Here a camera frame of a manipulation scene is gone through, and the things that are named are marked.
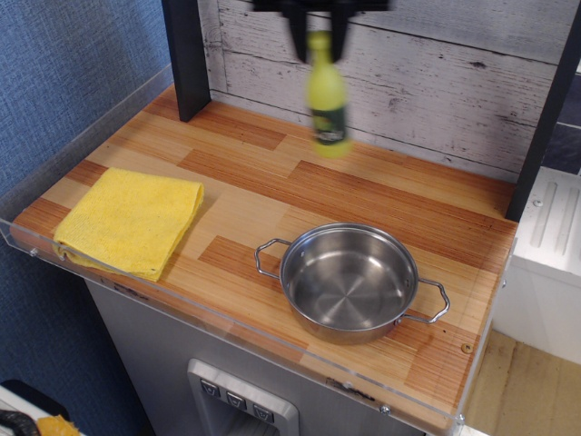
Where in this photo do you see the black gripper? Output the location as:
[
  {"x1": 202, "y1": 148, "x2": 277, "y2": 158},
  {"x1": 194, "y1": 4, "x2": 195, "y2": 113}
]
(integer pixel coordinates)
[{"x1": 251, "y1": 0, "x2": 391, "y2": 63}]

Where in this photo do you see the yellow olive oil bottle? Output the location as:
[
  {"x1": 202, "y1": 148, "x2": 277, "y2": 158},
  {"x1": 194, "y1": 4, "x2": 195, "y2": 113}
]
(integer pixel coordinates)
[{"x1": 307, "y1": 31, "x2": 351, "y2": 158}]

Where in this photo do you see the stainless steel pot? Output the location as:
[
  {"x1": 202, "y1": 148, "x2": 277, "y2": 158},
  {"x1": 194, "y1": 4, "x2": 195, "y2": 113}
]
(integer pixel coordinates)
[{"x1": 270, "y1": 223, "x2": 450, "y2": 345}]

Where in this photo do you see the yellow folded cloth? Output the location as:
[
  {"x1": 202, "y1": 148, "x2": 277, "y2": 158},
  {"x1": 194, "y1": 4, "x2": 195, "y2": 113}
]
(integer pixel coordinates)
[{"x1": 54, "y1": 168, "x2": 204, "y2": 282}]

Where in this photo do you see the white cabinet at right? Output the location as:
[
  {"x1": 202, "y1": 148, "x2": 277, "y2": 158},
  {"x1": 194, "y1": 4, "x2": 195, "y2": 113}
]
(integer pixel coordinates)
[{"x1": 492, "y1": 167, "x2": 580, "y2": 364}]

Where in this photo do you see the grey toy fridge cabinet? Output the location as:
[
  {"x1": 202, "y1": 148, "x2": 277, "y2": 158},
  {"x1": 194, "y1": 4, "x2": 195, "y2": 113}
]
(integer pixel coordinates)
[{"x1": 88, "y1": 277, "x2": 462, "y2": 435}]

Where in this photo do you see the silver dispenser button panel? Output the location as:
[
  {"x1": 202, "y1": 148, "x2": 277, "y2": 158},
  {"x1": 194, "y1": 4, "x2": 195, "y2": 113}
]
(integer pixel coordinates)
[{"x1": 187, "y1": 359, "x2": 300, "y2": 435}]

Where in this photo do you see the orange cloth in corner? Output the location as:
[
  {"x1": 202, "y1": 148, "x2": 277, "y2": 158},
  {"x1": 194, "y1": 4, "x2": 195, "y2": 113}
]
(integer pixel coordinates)
[{"x1": 36, "y1": 415, "x2": 82, "y2": 436}]

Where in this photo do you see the black object bottom left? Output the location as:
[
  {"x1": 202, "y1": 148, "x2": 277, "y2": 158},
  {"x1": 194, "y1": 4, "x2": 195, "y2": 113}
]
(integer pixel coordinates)
[{"x1": 1, "y1": 379, "x2": 70, "y2": 435}]

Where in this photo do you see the left black upright post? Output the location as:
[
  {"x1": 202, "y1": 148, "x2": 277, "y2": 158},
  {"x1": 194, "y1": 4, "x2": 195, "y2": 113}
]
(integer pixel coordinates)
[{"x1": 162, "y1": 0, "x2": 212, "y2": 123}]

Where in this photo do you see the black upright post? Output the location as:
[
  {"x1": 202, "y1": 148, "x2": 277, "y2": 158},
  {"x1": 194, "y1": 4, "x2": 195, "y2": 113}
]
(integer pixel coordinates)
[
  {"x1": 505, "y1": 2, "x2": 580, "y2": 223},
  {"x1": 162, "y1": 0, "x2": 212, "y2": 123}
]

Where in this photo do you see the right black upright post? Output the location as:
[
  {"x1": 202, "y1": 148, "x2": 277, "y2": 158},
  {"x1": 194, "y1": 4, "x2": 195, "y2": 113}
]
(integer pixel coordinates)
[{"x1": 505, "y1": 2, "x2": 580, "y2": 223}]

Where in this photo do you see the clear acrylic guard rail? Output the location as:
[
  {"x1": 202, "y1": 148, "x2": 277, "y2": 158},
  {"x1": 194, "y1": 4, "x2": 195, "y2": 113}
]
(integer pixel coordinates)
[{"x1": 1, "y1": 63, "x2": 516, "y2": 435}]

